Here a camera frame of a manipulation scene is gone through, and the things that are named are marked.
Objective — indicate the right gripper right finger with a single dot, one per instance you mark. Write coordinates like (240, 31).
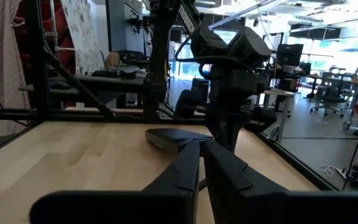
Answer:
(244, 199)

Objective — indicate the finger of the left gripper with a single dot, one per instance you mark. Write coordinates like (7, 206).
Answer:
(221, 130)
(238, 130)

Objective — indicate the white floor power strip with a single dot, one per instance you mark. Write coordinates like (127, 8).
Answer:
(341, 173)

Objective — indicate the black office chair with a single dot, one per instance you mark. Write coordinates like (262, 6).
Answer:
(329, 98)

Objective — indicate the black computer monitor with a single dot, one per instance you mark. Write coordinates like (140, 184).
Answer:
(289, 54)

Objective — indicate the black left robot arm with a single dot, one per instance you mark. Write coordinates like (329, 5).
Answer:
(162, 62)

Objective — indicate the white patterned board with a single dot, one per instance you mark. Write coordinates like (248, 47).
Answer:
(82, 37)

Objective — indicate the black workbench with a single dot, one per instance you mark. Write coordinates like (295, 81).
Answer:
(104, 82)

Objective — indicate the black aluminium table frame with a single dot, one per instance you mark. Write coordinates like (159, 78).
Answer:
(39, 62)

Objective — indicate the grey cabinet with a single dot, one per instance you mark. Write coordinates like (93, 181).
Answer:
(120, 28)

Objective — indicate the white table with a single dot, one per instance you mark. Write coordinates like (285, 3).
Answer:
(278, 92)

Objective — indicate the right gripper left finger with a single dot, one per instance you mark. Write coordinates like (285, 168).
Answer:
(172, 199)

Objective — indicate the black power strip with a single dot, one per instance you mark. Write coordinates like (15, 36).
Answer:
(172, 137)

